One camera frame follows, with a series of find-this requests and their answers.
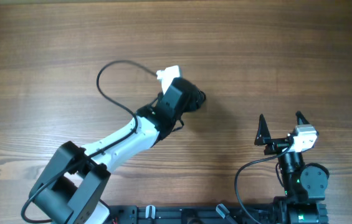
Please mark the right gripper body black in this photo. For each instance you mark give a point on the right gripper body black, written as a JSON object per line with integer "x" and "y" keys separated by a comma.
{"x": 276, "y": 145}

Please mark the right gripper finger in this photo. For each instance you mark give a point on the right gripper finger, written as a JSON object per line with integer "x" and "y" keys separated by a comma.
{"x": 263, "y": 136}
{"x": 301, "y": 120}

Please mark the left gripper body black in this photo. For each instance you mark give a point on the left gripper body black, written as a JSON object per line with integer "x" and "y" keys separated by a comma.
{"x": 190, "y": 106}

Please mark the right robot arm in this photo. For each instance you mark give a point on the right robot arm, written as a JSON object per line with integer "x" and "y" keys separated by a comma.
{"x": 304, "y": 184}

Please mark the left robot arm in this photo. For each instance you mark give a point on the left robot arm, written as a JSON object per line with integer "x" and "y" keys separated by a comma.
{"x": 69, "y": 188}

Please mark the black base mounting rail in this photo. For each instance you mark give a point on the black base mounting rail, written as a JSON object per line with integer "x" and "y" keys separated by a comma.
{"x": 271, "y": 213}

